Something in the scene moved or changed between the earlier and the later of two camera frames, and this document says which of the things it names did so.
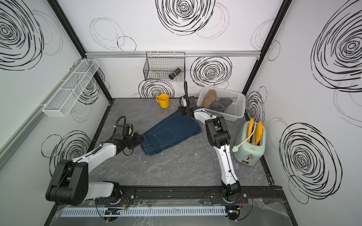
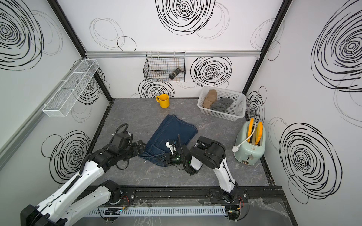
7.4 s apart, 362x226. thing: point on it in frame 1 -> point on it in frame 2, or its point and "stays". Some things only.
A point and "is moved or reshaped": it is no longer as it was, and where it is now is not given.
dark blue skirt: x=168 y=132 is moved or reshaped
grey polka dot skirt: x=221 y=104 stays
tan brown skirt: x=210 y=98 stays
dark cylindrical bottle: x=175 y=73 stays
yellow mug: x=164 y=100 stays
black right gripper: x=181 y=110 -> x=168 y=159
